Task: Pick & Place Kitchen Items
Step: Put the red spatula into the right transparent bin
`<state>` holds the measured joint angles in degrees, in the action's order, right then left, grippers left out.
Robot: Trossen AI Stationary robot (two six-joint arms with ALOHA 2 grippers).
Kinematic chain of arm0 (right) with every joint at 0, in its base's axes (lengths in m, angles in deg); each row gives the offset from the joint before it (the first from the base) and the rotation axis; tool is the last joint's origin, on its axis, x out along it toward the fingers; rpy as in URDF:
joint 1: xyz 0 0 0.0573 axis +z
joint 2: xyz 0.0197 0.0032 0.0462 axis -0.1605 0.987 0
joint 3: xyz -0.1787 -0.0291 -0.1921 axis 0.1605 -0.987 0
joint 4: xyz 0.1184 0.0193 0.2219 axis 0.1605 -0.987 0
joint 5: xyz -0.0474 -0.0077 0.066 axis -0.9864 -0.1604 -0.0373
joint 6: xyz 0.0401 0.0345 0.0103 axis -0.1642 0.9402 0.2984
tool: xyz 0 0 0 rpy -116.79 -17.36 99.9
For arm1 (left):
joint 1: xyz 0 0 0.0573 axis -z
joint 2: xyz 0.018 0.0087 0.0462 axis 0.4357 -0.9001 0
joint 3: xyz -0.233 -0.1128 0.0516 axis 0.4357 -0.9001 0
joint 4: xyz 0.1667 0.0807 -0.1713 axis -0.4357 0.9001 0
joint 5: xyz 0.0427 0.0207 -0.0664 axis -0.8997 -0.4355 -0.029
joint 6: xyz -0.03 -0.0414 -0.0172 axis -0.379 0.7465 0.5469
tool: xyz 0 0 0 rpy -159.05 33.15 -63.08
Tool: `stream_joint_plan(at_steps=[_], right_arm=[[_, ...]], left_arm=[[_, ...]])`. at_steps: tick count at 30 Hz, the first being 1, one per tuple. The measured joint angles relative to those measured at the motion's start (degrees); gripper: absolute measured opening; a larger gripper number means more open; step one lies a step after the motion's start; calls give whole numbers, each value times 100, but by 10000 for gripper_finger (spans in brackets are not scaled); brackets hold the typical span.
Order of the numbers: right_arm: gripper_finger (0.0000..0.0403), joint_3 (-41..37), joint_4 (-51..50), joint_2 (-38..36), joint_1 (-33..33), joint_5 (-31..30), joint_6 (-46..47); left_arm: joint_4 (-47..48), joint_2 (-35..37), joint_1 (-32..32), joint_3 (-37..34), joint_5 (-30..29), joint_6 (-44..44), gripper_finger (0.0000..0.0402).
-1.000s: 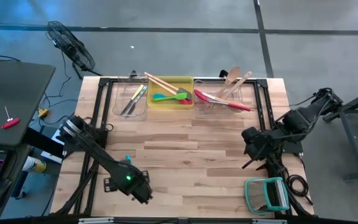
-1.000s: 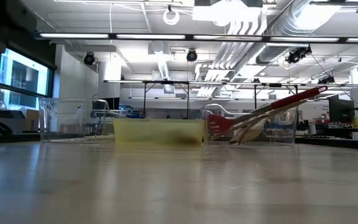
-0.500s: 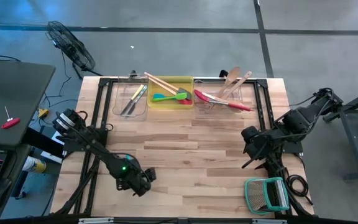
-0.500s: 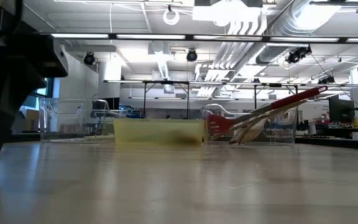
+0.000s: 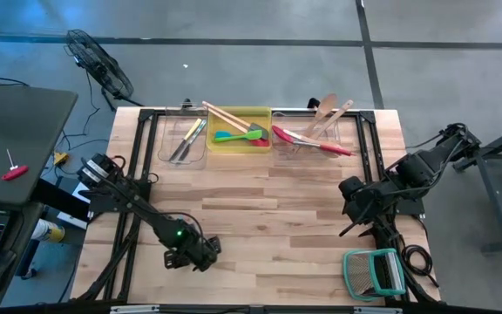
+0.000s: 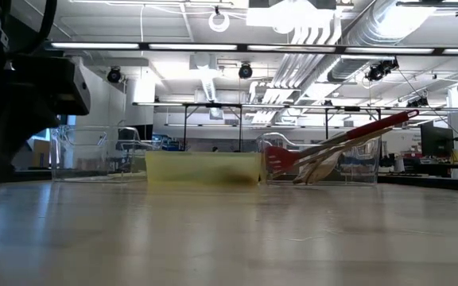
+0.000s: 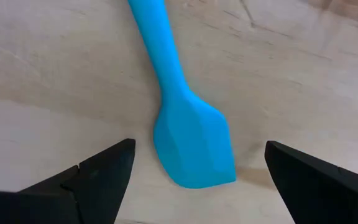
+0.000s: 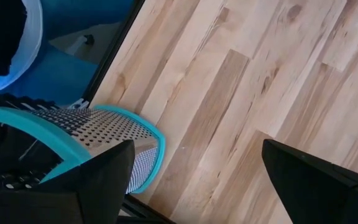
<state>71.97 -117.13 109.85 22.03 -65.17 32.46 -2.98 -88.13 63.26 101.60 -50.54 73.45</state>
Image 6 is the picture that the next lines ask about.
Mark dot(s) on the black overhead light bar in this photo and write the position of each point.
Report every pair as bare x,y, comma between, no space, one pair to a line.
193,47

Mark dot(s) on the wooden slotted fork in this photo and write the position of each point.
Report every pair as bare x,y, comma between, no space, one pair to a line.
356,140

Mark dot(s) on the cardboard box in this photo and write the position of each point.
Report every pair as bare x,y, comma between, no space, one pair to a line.
43,153

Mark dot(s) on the black overhead rail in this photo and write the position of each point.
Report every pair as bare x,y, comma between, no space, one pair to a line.
431,4

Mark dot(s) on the black monitor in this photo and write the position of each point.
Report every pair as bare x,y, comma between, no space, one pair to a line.
437,139

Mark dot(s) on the silver ventilation duct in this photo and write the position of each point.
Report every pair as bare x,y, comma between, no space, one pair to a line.
372,32

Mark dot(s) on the black ceiling spotlight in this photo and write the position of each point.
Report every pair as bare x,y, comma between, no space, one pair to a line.
114,74
376,73
245,70

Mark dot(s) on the black workstation frame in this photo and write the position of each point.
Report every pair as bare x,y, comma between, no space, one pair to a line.
240,127
327,123

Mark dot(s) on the clear plastic bin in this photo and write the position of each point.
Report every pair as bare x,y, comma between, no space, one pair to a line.
58,159
368,171

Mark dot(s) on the yellow plastic bin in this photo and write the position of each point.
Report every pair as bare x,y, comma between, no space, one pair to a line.
201,167

